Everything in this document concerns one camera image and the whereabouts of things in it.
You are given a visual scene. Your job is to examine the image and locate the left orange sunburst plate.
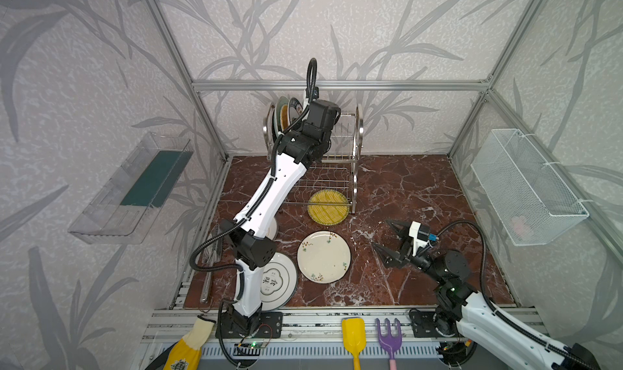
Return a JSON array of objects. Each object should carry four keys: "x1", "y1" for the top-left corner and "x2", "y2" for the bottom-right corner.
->
[{"x1": 266, "y1": 218, "x2": 278, "y2": 240}]

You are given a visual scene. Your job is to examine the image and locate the purple toy fork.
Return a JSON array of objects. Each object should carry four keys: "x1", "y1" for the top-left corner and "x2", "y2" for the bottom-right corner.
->
[{"x1": 375, "y1": 318, "x2": 402, "y2": 370}]

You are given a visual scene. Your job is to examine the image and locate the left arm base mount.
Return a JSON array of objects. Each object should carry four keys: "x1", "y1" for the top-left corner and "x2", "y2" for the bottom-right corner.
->
[{"x1": 216, "y1": 310, "x2": 284, "y2": 339}]

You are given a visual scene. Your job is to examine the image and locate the orange woven plate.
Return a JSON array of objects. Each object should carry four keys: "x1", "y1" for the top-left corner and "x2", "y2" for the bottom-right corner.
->
[{"x1": 281, "y1": 98, "x2": 298, "y2": 131}]

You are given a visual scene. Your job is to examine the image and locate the cream floral plate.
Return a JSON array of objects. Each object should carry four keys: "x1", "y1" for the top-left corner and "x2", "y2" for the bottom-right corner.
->
[{"x1": 297, "y1": 231, "x2": 351, "y2": 284}]

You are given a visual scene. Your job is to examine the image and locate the white wire mesh basket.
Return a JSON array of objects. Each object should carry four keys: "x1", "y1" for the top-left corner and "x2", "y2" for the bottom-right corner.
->
[{"x1": 471, "y1": 128, "x2": 590, "y2": 247}]

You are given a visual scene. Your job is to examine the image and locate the white plate black emblem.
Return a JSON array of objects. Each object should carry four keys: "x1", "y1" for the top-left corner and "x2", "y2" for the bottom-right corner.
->
[{"x1": 261, "y1": 253, "x2": 299, "y2": 312}]

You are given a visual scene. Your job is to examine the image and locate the yellow toy shovel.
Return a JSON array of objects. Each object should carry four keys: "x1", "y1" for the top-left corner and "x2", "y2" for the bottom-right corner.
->
[{"x1": 342, "y1": 317, "x2": 367, "y2": 370}]

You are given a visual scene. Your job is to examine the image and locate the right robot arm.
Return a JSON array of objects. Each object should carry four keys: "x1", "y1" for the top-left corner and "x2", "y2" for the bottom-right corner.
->
[{"x1": 373, "y1": 219, "x2": 600, "y2": 369}]

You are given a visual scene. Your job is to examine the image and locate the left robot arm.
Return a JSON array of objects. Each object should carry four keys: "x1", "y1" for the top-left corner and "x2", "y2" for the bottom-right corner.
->
[{"x1": 189, "y1": 58, "x2": 341, "y2": 329}]

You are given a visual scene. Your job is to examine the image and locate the yellow green woven plate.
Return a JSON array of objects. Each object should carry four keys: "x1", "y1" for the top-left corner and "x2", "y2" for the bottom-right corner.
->
[{"x1": 308, "y1": 189, "x2": 350, "y2": 227}]

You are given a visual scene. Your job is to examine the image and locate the green rim white plate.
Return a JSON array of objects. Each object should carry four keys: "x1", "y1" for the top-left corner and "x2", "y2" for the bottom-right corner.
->
[{"x1": 288, "y1": 97, "x2": 303, "y2": 125}]

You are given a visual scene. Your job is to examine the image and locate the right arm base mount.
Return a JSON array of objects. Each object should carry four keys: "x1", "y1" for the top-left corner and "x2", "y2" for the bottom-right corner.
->
[{"x1": 408, "y1": 308, "x2": 457, "y2": 338}]

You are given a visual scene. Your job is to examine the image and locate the steel dish rack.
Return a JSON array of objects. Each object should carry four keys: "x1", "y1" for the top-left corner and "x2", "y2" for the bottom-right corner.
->
[{"x1": 284, "y1": 107, "x2": 363, "y2": 214}]

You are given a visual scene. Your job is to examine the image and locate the clear plastic wall shelf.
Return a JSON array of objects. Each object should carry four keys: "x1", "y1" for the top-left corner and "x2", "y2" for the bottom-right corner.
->
[{"x1": 68, "y1": 133, "x2": 194, "y2": 245}]

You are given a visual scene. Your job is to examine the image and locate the yellow banana toy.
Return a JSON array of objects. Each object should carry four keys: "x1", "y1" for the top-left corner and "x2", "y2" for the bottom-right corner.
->
[{"x1": 164, "y1": 316, "x2": 216, "y2": 370}]

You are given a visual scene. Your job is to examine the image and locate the light green flower plate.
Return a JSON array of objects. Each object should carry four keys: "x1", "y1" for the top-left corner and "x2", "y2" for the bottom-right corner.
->
[{"x1": 274, "y1": 96, "x2": 289, "y2": 135}]

